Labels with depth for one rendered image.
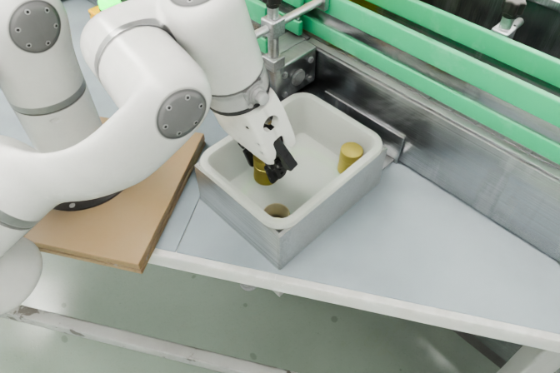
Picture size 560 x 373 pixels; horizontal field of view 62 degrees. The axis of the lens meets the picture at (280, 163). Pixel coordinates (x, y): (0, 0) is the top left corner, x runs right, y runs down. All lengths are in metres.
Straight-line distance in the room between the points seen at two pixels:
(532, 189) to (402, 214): 0.18
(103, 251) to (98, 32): 0.33
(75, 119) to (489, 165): 0.55
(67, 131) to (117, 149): 0.29
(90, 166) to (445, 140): 0.49
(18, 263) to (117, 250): 0.17
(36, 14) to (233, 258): 0.38
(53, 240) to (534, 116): 0.64
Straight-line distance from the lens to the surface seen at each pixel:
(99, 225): 0.70
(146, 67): 0.38
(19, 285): 0.54
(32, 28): 0.58
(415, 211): 0.73
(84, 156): 0.38
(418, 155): 0.75
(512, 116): 0.66
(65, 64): 0.62
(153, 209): 0.70
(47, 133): 0.67
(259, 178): 0.65
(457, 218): 0.74
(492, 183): 0.71
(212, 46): 0.43
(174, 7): 0.43
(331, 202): 0.64
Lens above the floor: 1.31
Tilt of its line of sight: 47 degrees down
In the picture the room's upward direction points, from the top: straight up
